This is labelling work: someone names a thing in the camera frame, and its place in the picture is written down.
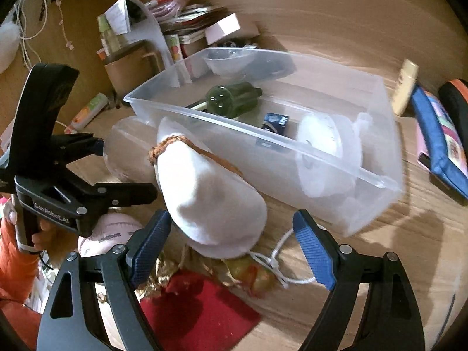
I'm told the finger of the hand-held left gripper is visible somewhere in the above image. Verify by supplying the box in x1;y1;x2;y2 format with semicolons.
51;133;105;162
78;182;159;214

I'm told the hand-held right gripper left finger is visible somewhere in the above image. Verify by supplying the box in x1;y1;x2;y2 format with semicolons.
36;209;172;351

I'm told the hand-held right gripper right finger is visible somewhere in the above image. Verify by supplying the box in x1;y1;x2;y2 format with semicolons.
292;209;427;351

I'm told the pink round jar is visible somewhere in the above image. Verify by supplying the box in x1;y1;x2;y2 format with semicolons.
78;212;145;260

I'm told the white cloth pouch brown string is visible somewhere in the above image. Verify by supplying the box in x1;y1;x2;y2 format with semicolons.
148;116;267;260

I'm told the red cloth pouch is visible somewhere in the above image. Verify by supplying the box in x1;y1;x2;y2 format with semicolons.
141;269;262;351

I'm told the clear plastic storage box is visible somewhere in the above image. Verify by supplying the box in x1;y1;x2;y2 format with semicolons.
123;47;405;238

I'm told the person's left forearm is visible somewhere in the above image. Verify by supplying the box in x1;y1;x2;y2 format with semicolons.
0;219;44;349

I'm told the wooden desktop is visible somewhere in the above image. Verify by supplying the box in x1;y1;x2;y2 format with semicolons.
37;33;465;351

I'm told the person's left hand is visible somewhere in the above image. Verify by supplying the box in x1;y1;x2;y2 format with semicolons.
2;201;56;254

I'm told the orange green tube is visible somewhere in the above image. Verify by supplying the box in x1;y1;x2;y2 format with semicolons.
69;93;110;134

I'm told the white fluffy pompom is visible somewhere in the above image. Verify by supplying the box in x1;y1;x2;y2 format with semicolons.
0;20;19;75

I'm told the yellowish organza pouch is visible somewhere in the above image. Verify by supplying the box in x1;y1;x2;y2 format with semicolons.
225;256;278;298

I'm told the brown mug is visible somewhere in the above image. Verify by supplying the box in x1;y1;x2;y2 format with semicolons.
103;42;163;106

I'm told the pale green tube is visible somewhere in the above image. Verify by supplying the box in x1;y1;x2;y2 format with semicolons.
99;15;121;55

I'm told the white paper sheet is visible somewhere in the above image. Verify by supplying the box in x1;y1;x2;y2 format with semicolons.
97;2;132;35

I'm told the white round jar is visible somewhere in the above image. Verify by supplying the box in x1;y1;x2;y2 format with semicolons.
295;113;364;198

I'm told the white curved board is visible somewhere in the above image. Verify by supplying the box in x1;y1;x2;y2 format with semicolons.
121;0;174;66

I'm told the fruit print box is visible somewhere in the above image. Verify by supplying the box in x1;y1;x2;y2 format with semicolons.
164;33;185;63

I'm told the small dark blue box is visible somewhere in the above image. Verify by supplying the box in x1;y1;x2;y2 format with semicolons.
261;113;290;137

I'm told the green glass bottle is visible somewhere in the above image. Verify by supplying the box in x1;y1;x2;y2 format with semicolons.
205;81;264;118

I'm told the blue pencil case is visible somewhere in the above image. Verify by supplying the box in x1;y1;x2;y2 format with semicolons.
409;85;468;203

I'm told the pile of colourful packets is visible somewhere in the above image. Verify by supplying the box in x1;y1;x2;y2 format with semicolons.
146;0;220;44

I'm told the clear plastic bag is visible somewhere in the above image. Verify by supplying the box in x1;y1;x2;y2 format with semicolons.
203;47;257;79

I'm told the pink white box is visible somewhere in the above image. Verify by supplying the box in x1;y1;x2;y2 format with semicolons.
205;13;260;46

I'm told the pale yellow cream tube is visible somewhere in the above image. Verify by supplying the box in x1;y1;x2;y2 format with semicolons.
391;58;419;117

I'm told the black orange zipped case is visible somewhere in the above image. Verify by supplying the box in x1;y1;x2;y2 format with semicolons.
438;78;468;125

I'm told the white cord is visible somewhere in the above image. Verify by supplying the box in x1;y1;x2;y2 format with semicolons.
249;227;322;288

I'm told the white cable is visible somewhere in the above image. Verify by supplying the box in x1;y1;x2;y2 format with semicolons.
15;0;74;70

